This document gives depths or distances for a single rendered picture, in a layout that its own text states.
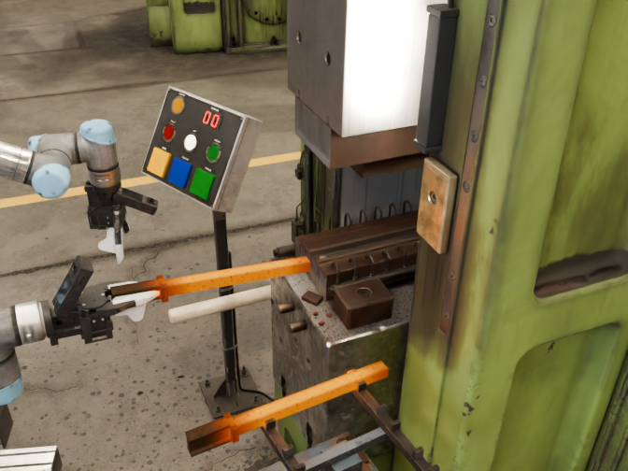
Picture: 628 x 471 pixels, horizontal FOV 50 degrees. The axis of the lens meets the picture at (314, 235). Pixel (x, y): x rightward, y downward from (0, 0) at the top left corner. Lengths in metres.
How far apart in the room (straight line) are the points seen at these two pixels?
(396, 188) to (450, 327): 0.60
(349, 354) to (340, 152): 0.46
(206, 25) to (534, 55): 5.37
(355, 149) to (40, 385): 1.83
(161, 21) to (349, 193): 4.88
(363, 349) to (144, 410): 1.29
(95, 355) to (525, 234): 2.10
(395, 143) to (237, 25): 4.88
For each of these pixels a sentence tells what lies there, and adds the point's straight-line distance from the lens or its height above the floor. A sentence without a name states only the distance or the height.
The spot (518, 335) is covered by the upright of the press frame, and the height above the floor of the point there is 1.06.
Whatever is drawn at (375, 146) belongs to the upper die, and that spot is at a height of 1.31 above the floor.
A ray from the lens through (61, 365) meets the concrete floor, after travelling 2.96.
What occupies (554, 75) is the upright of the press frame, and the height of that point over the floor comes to 1.59.
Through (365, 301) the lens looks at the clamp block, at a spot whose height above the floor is 0.98.
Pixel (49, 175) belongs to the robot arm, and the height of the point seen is 1.26.
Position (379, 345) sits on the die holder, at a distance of 1.60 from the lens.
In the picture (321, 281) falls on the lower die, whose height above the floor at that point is 0.95.
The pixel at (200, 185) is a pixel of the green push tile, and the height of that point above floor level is 1.01.
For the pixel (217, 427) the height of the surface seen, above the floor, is 0.94.
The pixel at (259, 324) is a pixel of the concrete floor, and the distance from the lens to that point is 2.99.
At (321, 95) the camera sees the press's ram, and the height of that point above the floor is 1.42.
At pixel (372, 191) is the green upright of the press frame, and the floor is 1.03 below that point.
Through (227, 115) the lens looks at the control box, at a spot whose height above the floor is 1.19.
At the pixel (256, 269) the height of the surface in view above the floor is 1.12.
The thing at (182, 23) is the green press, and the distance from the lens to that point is 6.30.
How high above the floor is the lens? 1.93
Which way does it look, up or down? 33 degrees down
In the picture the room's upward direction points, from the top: 1 degrees clockwise
